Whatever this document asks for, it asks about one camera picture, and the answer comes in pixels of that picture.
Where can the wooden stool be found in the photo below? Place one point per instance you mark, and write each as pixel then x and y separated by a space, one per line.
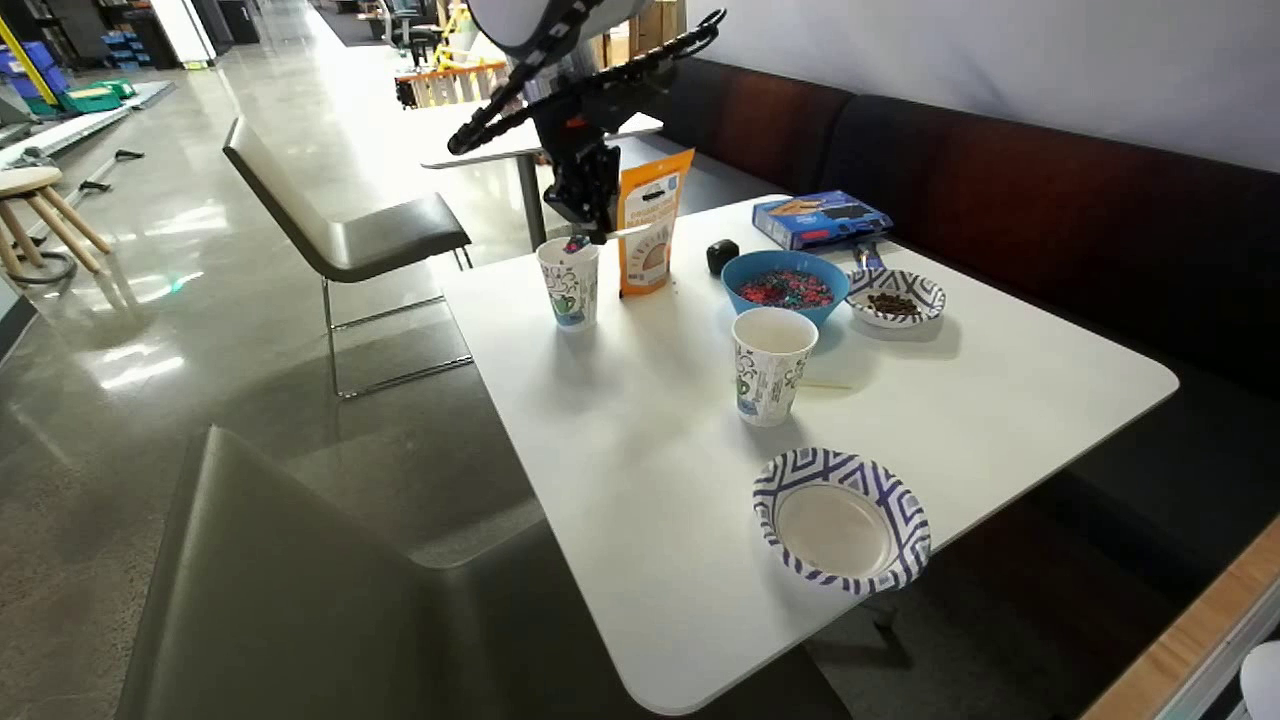
pixel 32 184

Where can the wooden slatted furniture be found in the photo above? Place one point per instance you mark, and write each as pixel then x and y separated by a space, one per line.
pixel 445 80

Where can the empty blue patterned paper bowl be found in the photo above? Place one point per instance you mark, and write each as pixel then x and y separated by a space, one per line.
pixel 785 481

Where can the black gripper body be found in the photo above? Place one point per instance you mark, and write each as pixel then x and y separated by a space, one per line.
pixel 589 167

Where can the white cap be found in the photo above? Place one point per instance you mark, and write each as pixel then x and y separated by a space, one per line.
pixel 1265 683

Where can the red green blue pebbles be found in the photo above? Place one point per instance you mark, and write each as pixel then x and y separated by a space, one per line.
pixel 785 291

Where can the blue patterned bowl with food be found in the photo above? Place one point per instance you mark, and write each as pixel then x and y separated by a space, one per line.
pixel 922 280

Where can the wooden ledge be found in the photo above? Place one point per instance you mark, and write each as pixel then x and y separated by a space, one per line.
pixel 1187 642

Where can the blue plastic bowl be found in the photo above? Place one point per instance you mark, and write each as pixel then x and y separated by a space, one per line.
pixel 733 276

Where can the black seat metal chair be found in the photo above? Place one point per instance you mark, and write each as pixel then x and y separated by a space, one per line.
pixel 384 232

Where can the orange snack pouch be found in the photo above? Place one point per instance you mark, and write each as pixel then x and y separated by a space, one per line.
pixel 649 232

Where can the small black object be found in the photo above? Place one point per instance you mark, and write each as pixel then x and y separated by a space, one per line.
pixel 723 256

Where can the floral paper cup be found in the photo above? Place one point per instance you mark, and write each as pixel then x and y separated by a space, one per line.
pixel 770 378
pixel 568 286

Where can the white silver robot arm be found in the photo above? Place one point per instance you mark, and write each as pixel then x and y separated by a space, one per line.
pixel 522 23

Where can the brown food pieces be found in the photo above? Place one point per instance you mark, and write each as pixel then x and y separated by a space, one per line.
pixel 894 306

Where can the grey padded chair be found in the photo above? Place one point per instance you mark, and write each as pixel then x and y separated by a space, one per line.
pixel 293 601

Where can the blue cardboard box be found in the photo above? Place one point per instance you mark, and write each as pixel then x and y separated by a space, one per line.
pixel 816 217

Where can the blue green storage bins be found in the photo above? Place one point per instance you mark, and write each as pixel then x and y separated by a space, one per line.
pixel 67 89

